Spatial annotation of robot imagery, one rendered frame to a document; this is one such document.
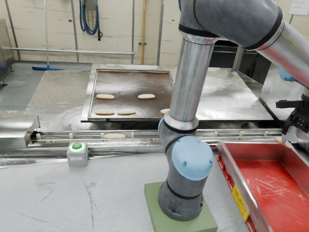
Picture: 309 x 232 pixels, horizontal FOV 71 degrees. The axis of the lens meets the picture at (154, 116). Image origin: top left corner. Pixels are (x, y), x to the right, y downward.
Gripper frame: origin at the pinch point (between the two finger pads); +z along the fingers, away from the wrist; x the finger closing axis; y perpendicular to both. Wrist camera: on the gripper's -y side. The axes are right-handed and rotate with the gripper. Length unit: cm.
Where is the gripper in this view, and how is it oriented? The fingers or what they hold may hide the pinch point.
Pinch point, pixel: (286, 139)
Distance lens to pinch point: 101.7
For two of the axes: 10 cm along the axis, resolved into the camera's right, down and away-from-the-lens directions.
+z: -0.8, 8.6, 5.0
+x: 9.1, -1.4, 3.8
